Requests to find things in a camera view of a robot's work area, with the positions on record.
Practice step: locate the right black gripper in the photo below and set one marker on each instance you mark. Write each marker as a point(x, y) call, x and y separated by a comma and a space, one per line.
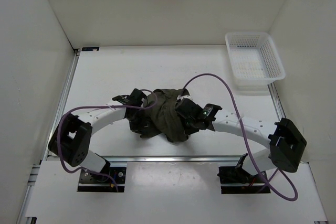
point(189, 130)

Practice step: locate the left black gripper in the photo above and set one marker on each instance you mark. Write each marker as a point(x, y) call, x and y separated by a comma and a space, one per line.
point(140, 127)

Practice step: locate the olive green shorts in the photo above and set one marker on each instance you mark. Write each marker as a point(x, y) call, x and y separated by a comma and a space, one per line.
point(162, 118)

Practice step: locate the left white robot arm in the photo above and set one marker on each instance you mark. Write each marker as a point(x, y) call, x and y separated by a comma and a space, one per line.
point(71, 139)

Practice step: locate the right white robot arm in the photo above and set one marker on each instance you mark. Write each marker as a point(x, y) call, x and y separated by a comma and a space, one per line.
point(257, 131)

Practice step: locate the white plastic basket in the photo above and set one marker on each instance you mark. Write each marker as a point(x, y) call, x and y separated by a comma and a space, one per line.
point(254, 58)

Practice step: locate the blue corner label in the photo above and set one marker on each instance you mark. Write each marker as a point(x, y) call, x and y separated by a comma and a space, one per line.
point(90, 48)

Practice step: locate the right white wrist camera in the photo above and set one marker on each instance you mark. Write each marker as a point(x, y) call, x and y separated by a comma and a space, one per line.
point(183, 96)

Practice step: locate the aluminium front rail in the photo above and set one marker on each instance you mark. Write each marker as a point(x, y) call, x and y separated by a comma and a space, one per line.
point(124, 159)

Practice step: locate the aluminium rail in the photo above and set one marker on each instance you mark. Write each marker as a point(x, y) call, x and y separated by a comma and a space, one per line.
point(63, 98)
point(278, 103)
point(124, 159)

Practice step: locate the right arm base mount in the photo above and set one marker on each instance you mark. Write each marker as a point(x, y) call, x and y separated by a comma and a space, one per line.
point(235, 180)

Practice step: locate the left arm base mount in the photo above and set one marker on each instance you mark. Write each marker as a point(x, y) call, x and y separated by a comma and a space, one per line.
point(99, 184)

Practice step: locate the aluminium right rail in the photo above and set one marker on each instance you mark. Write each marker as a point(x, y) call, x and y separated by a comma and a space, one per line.
point(278, 103)

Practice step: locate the aluminium left rail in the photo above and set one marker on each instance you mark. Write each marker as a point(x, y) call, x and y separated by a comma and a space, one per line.
point(63, 98)

